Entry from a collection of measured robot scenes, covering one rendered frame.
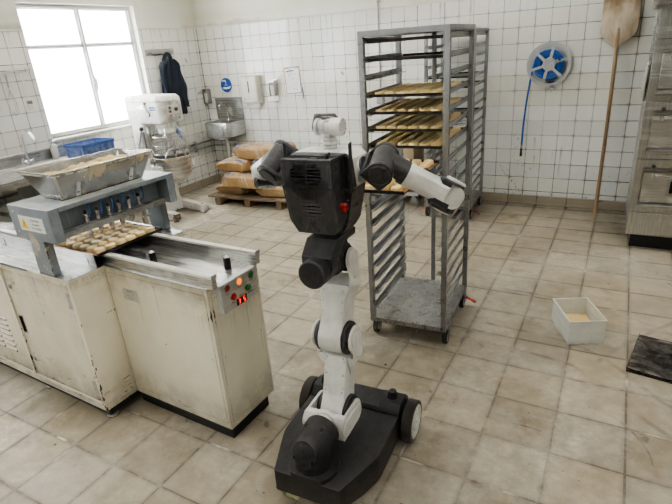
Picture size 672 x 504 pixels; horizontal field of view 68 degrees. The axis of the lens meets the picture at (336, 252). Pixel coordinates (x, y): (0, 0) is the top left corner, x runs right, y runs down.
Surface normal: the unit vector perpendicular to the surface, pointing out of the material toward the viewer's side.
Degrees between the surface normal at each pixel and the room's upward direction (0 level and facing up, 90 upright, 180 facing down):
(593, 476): 0
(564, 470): 0
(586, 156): 90
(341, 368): 74
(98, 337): 90
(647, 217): 92
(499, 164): 90
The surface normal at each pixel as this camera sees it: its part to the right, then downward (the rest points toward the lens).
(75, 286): 0.86, 0.14
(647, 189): -0.48, 0.39
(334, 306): -0.42, 0.09
